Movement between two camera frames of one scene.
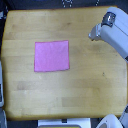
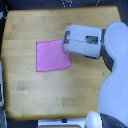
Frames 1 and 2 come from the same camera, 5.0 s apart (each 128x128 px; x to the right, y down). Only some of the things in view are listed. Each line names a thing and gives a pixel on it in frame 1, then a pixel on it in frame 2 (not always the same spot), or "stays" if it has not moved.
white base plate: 81,122 stays
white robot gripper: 96,33 → 83,40
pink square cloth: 51,55 stays
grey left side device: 3,122 stays
